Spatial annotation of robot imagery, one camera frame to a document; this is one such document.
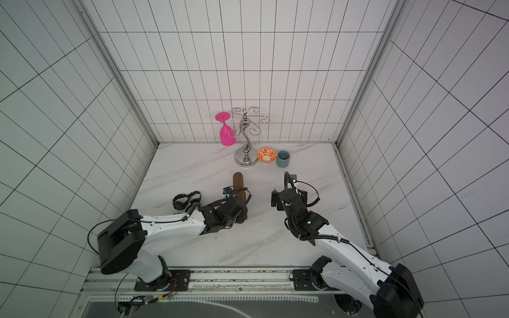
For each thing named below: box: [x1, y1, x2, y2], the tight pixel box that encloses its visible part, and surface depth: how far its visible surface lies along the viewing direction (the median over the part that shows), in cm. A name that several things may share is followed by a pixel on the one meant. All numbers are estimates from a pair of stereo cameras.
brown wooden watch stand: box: [233, 172, 246, 202], surface depth 94 cm
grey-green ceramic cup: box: [276, 149, 291, 168], surface depth 109 cm
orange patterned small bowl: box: [256, 147, 278, 164], surface depth 112 cm
